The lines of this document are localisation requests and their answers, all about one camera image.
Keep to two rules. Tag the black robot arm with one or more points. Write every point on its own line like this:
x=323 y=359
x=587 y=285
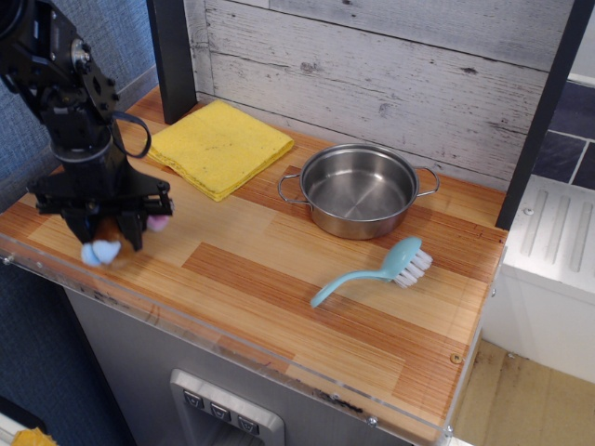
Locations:
x=46 y=62

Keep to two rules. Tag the blue brown plush toy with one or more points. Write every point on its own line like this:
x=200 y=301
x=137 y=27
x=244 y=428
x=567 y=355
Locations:
x=109 y=248

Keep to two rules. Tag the dark right vertical post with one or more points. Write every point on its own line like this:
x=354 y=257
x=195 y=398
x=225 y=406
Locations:
x=564 y=59

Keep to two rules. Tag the yellow object bottom left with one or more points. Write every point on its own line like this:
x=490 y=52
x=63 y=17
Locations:
x=32 y=437

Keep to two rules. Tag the stainless steel pan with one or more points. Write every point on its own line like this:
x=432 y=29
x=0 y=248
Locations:
x=356 y=191

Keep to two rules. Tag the white toy sink drainboard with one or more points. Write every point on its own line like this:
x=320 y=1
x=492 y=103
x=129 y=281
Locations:
x=542 y=304

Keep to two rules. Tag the dark left vertical post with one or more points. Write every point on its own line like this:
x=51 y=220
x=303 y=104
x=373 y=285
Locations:
x=172 y=52

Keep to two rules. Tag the yellow folded cloth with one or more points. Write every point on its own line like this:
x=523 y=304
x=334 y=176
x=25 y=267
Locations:
x=218 y=148

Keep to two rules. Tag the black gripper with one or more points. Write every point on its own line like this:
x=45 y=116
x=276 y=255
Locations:
x=100 y=181

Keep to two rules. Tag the clear acrylic table edge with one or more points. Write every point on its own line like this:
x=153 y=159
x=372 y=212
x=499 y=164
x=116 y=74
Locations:
x=237 y=282

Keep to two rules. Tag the dark vertical post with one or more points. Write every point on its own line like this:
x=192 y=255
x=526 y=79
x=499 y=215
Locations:
x=564 y=59
x=172 y=52

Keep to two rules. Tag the light blue dish brush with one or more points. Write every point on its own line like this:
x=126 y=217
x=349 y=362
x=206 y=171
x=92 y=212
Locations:
x=405 y=264

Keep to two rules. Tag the grey cabinet with dispenser panel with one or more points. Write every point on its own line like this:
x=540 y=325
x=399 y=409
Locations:
x=179 y=381

